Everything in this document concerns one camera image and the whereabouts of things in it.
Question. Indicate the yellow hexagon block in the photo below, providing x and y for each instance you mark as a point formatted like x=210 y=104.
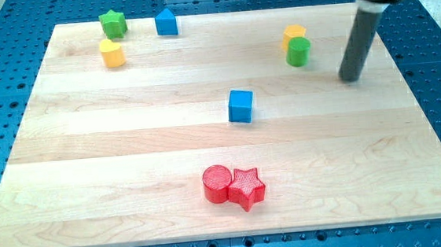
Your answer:
x=290 y=32

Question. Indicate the yellow heart block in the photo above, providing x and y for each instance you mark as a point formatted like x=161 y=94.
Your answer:
x=112 y=53

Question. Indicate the wooden board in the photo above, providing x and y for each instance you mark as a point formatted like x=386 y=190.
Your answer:
x=115 y=157

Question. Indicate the blue cube block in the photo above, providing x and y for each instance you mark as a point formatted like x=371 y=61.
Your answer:
x=240 y=106

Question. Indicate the red cylinder block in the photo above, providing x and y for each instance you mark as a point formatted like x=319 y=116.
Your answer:
x=216 y=180

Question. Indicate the red star block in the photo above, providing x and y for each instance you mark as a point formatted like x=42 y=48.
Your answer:
x=246 y=188

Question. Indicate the green cylinder block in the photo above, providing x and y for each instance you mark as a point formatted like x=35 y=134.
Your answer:
x=298 y=51

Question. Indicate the blue pentagon house block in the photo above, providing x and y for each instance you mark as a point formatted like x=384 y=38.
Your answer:
x=166 y=23

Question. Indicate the green star block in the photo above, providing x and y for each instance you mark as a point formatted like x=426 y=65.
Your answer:
x=113 y=24

